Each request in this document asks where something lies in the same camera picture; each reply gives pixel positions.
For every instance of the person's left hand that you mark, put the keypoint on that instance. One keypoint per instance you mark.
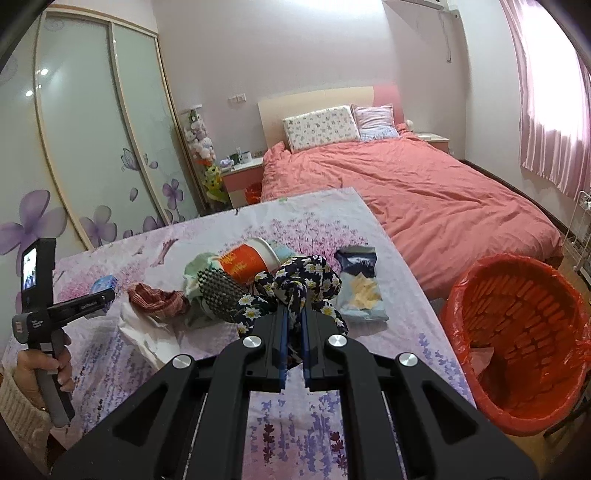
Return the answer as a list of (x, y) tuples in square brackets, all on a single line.
[(65, 376)]

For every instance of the pink and white nightstand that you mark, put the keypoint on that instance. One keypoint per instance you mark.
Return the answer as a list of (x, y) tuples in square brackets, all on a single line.
[(434, 138), (240, 182)]

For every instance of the clear tube of plush toys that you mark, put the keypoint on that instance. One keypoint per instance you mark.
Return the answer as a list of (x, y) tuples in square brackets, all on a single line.
[(201, 138)]

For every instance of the flower print sliding wardrobe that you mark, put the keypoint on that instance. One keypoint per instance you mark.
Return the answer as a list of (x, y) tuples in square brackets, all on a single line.
[(78, 115)]

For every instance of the pale green cloth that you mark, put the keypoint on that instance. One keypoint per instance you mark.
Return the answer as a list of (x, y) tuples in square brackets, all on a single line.
[(198, 267)]

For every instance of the white floral pillow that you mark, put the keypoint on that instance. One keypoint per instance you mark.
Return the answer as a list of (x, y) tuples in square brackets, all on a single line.
[(318, 127)]

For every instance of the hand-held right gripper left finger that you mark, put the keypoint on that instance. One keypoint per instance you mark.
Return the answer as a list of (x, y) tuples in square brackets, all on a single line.
[(281, 341)]

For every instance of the pink striped pillow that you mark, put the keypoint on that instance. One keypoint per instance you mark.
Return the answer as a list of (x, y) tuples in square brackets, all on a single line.
[(376, 120)]

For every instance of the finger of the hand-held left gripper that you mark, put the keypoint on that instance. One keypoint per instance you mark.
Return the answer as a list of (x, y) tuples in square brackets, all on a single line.
[(87, 304)]

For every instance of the orange paper cup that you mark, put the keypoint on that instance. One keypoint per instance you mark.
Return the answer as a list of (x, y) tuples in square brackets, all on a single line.
[(242, 265)]

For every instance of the white air conditioner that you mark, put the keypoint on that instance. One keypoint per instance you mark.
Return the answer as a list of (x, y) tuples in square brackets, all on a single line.
[(415, 4)]

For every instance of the blue snack packet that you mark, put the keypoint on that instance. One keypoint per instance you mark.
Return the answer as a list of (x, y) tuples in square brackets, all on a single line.
[(360, 290)]

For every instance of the waste basket with red bag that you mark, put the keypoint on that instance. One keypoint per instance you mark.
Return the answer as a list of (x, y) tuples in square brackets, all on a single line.
[(521, 323)]

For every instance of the bed with pink duvet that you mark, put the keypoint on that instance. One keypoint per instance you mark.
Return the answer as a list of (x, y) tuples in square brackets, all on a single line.
[(415, 194)]

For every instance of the cream and pink headboard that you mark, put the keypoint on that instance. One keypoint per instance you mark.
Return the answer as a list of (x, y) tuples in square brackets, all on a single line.
[(314, 99)]

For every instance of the dark daisy print cloth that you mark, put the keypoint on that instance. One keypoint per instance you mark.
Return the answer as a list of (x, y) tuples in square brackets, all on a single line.
[(318, 277)]

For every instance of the pink curtain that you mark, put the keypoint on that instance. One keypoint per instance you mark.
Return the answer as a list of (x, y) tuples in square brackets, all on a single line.
[(549, 115)]

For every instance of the black white dotted cloth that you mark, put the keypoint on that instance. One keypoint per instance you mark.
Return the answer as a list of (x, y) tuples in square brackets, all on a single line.
[(219, 288)]

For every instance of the small blue packet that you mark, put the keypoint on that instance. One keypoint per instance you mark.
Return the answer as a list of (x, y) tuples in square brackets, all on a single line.
[(104, 282)]

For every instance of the light blue cloth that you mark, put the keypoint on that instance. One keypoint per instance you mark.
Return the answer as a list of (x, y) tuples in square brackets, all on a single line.
[(281, 254)]

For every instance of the white wall socket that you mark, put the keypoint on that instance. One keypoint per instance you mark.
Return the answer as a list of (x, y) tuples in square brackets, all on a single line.
[(238, 98)]

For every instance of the red striped cloth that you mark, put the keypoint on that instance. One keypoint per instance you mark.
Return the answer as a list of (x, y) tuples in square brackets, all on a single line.
[(157, 300)]

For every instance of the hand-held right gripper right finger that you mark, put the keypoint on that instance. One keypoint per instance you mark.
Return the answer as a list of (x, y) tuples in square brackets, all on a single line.
[(308, 350)]

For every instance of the small orange bin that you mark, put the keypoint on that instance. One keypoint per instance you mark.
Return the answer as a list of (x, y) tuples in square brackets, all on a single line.
[(254, 194)]

